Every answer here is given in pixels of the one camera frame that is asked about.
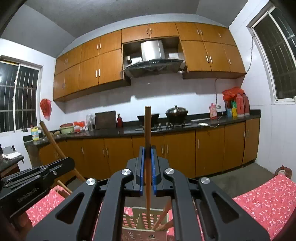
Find beige perforated utensil holder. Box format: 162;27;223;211
121;206;175;240

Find wooden kitchen cabinets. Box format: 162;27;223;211
53;22;246;101
38;117;261;181

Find right barred window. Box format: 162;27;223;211
247;2;295;103

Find upper wooden kitchen cabinets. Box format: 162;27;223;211
53;22;246;101

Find green basin with red lid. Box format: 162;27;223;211
60;123;74;134

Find red plastic bag on wall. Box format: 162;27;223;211
40;98;52;121

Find yellow detergent bottle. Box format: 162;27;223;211
31;126;40;141

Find white power cable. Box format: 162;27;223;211
198;34;255;129

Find red plastic bags on counter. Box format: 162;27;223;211
222;87;244;101

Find dark wooden cutting board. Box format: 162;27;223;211
95;110;116;130

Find black lidded wok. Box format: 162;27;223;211
166;105;188;125

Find wooden chopstick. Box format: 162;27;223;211
152;200;171;230
57;180;72;194
144;106;152;217
156;219;174;231
40;121;86;182

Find left barred window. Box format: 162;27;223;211
0;58;41;133

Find black wok with handle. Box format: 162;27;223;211
136;112;161;127

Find red bag beside basin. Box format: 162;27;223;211
73;120;85;133

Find gas stove top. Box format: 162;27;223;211
135;121;193;132

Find pink bottle on counter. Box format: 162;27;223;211
209;103;217;120

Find red floral tablecloth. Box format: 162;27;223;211
26;174;295;240

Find wooden chopstick leaning in holder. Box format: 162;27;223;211
156;219;174;231

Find red bottle on counter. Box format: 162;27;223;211
117;113;123;128

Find lower wooden kitchen cabinets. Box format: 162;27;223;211
38;117;261;181

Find wooden chopstick upright in holder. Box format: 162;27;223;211
152;200;171;230

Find steel range hood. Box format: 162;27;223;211
123;37;186;78

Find black kitchen countertop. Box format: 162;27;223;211
22;109;261;147

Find large red oil bottles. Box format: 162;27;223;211
236;94;250;117

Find clear plastic bag on counter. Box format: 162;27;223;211
86;114;95;131

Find barred window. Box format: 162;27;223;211
247;2;295;103
0;58;41;133

